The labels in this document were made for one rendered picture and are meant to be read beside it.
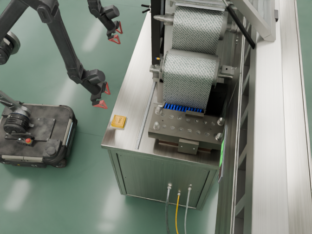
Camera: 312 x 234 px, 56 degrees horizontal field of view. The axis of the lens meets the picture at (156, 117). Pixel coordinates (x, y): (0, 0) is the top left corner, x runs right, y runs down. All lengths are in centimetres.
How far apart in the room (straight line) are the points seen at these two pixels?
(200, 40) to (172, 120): 44
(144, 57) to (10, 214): 159
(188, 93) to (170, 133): 23
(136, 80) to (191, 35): 52
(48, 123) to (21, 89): 78
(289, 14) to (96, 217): 189
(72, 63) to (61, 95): 170
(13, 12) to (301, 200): 120
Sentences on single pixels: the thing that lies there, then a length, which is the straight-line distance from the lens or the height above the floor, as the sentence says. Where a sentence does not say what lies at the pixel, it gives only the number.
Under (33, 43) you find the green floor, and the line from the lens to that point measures 372.
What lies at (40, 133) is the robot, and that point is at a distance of 257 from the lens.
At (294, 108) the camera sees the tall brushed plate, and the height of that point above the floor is 144.
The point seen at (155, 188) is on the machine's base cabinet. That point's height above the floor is 37.
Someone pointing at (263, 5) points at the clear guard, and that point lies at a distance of 114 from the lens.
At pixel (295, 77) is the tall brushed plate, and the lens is 129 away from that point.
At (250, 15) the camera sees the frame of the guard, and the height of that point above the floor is 174.
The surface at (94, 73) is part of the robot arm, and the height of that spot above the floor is 127.
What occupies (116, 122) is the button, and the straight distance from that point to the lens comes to 167.
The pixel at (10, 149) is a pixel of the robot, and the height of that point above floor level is 24.
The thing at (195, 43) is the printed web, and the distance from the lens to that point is 159.
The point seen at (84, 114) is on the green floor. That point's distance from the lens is 288.
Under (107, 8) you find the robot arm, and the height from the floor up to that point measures 126.
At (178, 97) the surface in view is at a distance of 154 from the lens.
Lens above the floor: 232
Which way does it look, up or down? 56 degrees down
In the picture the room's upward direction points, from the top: straight up
